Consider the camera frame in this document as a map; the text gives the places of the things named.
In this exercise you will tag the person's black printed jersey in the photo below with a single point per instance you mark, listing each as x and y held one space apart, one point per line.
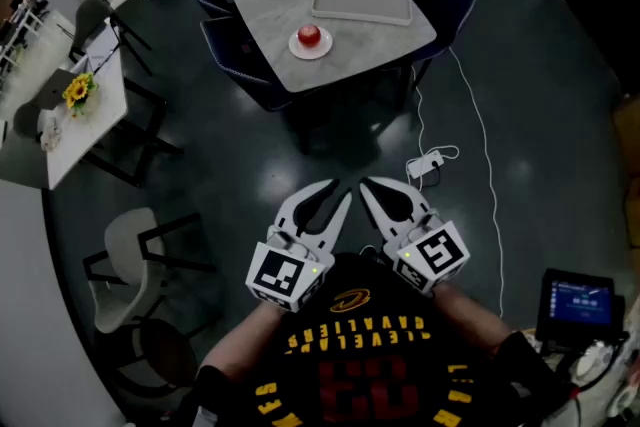
370 365

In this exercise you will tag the person's right forearm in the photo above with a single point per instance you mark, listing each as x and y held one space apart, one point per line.
470 315

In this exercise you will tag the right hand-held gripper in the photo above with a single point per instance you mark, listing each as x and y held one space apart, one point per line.
435 255

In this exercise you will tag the white power strip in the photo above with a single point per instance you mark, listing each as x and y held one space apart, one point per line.
424 165

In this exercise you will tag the red apple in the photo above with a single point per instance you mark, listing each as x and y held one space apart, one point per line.
309 35

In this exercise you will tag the black tablet screen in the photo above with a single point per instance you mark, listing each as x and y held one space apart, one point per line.
580 302

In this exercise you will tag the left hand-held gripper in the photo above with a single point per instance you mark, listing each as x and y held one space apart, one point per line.
280 272

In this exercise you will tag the person's left forearm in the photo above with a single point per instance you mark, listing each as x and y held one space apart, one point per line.
240 340

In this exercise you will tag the open laptop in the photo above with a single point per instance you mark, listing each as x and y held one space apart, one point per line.
102 47

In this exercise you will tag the grey chair black legs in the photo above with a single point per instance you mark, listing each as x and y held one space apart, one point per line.
92 17

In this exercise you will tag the white round saucer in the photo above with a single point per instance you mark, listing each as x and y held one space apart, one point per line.
300 51

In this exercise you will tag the white crumpled cloth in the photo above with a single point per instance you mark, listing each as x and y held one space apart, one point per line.
50 135

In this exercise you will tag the sunflower bouquet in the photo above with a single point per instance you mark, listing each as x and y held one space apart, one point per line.
77 91

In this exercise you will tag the light grey armchair black frame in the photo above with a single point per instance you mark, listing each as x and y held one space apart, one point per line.
125 260

